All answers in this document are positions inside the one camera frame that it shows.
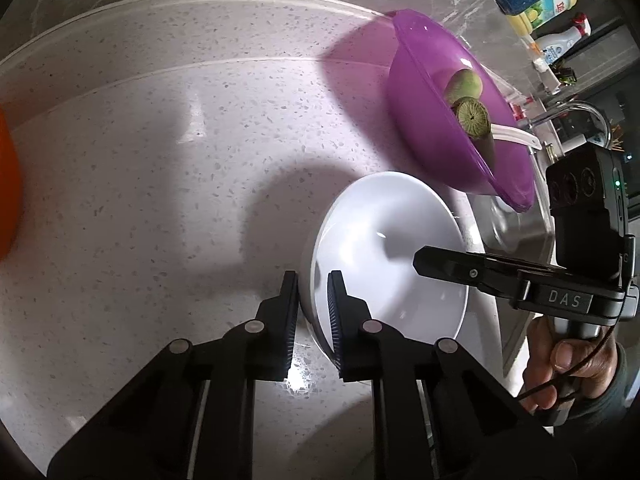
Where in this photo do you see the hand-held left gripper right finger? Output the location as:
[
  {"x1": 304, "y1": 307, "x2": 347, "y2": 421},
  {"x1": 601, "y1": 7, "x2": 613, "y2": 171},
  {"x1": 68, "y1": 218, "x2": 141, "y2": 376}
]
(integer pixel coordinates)
[{"x1": 326, "y1": 271, "x2": 581, "y2": 480}]

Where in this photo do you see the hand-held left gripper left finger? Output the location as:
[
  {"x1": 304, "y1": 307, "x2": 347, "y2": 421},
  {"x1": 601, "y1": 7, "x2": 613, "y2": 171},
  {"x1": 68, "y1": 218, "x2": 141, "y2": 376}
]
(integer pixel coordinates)
[{"x1": 47, "y1": 271, "x2": 300, "y2": 480}]

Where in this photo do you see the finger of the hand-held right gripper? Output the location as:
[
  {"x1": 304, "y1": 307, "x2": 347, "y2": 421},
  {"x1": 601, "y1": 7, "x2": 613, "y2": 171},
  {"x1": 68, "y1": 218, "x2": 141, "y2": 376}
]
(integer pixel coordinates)
[{"x1": 413, "y1": 245, "x2": 532, "y2": 307}]

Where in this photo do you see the white bowl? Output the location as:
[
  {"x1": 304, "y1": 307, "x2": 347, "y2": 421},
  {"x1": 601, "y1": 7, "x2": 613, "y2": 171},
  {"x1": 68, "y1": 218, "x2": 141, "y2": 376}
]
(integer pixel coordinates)
[{"x1": 299, "y1": 171, "x2": 470, "y2": 362}]

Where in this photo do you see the person's right hand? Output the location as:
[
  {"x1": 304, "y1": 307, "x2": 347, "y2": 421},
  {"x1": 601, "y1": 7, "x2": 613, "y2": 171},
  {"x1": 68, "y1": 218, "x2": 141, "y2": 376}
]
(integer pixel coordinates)
[{"x1": 522, "y1": 317, "x2": 620, "y2": 411}]

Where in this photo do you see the chrome faucet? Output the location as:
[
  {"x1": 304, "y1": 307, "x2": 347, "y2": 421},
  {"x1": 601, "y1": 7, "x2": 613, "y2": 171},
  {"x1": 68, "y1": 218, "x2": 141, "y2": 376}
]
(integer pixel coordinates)
[{"x1": 532, "y1": 100, "x2": 612, "y2": 147}]

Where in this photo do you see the purple plastic bowl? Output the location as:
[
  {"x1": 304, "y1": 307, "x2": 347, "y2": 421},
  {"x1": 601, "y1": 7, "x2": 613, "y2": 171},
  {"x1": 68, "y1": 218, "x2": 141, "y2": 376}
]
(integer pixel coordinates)
[{"x1": 389, "y1": 9, "x2": 537, "y2": 212}]

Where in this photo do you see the white red capped spray bottle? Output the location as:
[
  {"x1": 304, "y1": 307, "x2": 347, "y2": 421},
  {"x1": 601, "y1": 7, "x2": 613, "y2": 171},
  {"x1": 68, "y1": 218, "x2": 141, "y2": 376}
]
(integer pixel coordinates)
[{"x1": 529, "y1": 12, "x2": 592, "y2": 64}]

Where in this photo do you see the yellow green bottle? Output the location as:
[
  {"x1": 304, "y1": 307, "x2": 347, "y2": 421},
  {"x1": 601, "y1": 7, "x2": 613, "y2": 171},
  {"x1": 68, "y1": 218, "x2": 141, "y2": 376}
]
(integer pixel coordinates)
[{"x1": 505, "y1": 0, "x2": 579, "y2": 37}]

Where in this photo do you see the orange bowl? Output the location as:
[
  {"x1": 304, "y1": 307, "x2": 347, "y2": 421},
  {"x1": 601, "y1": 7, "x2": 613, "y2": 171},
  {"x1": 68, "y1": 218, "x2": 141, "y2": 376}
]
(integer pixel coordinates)
[{"x1": 0, "y1": 105, "x2": 22, "y2": 261}]

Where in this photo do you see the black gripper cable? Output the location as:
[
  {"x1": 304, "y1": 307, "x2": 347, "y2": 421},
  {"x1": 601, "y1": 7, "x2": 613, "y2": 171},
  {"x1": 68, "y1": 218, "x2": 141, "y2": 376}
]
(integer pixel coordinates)
[{"x1": 516, "y1": 329, "x2": 617, "y2": 404}]

